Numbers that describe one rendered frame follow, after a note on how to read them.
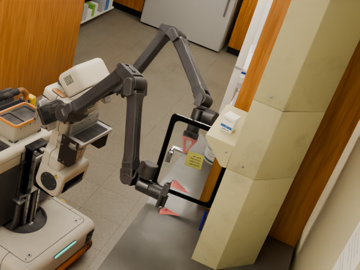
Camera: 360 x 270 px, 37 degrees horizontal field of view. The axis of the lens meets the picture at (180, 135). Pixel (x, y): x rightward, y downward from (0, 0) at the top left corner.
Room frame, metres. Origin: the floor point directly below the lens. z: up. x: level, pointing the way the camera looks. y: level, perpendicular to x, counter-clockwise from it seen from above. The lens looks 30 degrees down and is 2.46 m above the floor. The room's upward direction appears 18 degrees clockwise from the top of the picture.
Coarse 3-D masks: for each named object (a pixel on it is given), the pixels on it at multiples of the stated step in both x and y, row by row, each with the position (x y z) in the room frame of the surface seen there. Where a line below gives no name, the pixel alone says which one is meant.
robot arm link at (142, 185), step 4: (140, 176) 1.77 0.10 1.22; (140, 180) 1.77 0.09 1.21; (144, 180) 1.78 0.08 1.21; (148, 180) 1.79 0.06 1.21; (136, 184) 1.76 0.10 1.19; (140, 184) 1.76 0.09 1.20; (144, 184) 1.76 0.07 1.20; (148, 184) 1.76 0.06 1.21; (136, 188) 1.76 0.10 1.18; (140, 188) 1.75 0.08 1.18; (144, 188) 1.75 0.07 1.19; (148, 188) 1.76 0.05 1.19; (144, 192) 1.75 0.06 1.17
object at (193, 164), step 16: (176, 128) 2.06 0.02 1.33; (192, 128) 2.05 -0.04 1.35; (176, 144) 2.05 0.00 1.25; (192, 144) 2.05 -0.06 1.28; (208, 144) 2.04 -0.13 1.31; (176, 160) 2.05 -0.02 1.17; (192, 160) 2.05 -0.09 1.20; (208, 160) 2.04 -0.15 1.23; (160, 176) 2.06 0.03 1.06; (176, 176) 2.05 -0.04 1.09; (192, 176) 2.04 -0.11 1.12; (208, 176) 2.04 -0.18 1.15; (192, 192) 2.04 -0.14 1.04; (208, 192) 2.03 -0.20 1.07
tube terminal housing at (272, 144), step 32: (256, 128) 1.72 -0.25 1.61; (288, 128) 1.74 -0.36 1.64; (256, 160) 1.71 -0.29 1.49; (288, 160) 1.78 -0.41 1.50; (224, 192) 1.72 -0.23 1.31; (256, 192) 1.73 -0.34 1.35; (224, 224) 1.71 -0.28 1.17; (256, 224) 1.77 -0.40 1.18; (192, 256) 1.73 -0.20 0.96; (224, 256) 1.72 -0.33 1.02; (256, 256) 1.81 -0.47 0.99
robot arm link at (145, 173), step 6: (144, 162) 1.80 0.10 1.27; (150, 162) 1.82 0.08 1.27; (138, 168) 1.80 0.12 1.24; (144, 168) 1.78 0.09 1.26; (150, 168) 1.77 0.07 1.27; (156, 168) 1.79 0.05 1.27; (126, 174) 1.79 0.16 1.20; (138, 174) 1.80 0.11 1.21; (144, 174) 1.77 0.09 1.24; (150, 174) 1.77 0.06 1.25; (126, 180) 1.78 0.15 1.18; (132, 180) 1.77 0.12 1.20
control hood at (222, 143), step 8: (224, 112) 1.97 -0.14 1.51; (240, 112) 2.02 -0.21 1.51; (216, 120) 1.88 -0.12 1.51; (240, 120) 1.95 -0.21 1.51; (216, 128) 1.82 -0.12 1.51; (240, 128) 1.88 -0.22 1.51; (208, 136) 1.75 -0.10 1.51; (216, 136) 1.76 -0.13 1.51; (224, 136) 1.78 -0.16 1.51; (232, 136) 1.80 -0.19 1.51; (216, 144) 1.74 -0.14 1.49; (224, 144) 1.73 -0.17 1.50; (232, 144) 1.74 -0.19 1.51; (216, 152) 1.74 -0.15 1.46; (224, 152) 1.73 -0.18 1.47; (224, 160) 1.73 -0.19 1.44
